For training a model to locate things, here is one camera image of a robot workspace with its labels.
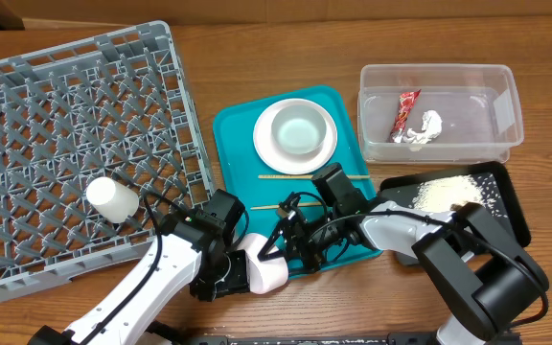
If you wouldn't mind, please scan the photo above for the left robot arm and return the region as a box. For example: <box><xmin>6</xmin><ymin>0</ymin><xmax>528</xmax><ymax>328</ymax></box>
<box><xmin>29</xmin><ymin>189</ymin><xmax>250</xmax><ymax>344</ymax></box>

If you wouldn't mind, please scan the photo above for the white tissue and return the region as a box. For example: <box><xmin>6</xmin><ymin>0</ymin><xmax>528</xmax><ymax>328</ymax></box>
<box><xmin>402</xmin><ymin>110</ymin><xmax>443</xmax><ymax>144</ymax></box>

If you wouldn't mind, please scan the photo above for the grey bowl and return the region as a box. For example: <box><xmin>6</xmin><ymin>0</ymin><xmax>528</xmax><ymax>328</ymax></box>
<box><xmin>271</xmin><ymin>104</ymin><xmax>327</xmax><ymax>155</ymax></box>

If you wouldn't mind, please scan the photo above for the pink bowl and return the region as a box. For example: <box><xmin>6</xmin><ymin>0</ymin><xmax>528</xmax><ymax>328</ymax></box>
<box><xmin>239</xmin><ymin>233</ymin><xmax>288</xmax><ymax>294</ymax></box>

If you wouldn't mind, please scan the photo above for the teal plastic tray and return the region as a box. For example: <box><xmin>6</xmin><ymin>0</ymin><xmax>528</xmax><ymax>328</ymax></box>
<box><xmin>213</xmin><ymin>85</ymin><xmax>380</xmax><ymax>270</ymax></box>

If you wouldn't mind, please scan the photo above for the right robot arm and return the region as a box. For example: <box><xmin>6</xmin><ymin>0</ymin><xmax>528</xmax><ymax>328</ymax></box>
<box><xmin>257</xmin><ymin>161</ymin><xmax>549</xmax><ymax>344</ymax></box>

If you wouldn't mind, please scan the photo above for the grey dishwasher rack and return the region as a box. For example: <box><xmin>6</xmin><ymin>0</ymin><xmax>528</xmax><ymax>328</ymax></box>
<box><xmin>0</xmin><ymin>21</ymin><xmax>215</xmax><ymax>302</ymax></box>

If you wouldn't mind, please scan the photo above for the white round plate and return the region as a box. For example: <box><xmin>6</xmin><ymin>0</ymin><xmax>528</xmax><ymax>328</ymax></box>
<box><xmin>253</xmin><ymin>98</ymin><xmax>338</xmax><ymax>175</ymax></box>

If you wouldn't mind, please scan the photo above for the white cup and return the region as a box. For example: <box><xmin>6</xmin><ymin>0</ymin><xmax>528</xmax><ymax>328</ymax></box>
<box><xmin>85</xmin><ymin>176</ymin><xmax>139</xmax><ymax>223</ymax></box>

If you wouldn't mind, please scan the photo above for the white rice pile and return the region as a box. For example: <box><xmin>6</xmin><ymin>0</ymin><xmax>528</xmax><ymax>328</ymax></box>
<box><xmin>410</xmin><ymin>173</ymin><xmax>508</xmax><ymax>219</ymax></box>

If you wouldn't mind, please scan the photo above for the black rectangular tray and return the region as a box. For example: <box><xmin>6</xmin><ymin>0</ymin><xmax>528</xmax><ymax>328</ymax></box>
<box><xmin>360</xmin><ymin>161</ymin><xmax>531</xmax><ymax>266</ymax></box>

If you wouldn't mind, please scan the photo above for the clear plastic bin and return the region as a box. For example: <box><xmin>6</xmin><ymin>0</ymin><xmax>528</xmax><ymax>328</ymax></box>
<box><xmin>357</xmin><ymin>63</ymin><xmax>524</xmax><ymax>164</ymax></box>

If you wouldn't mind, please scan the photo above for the red snack wrapper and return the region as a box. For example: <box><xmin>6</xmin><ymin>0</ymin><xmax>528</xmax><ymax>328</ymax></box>
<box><xmin>389</xmin><ymin>90</ymin><xmax>421</xmax><ymax>143</ymax></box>

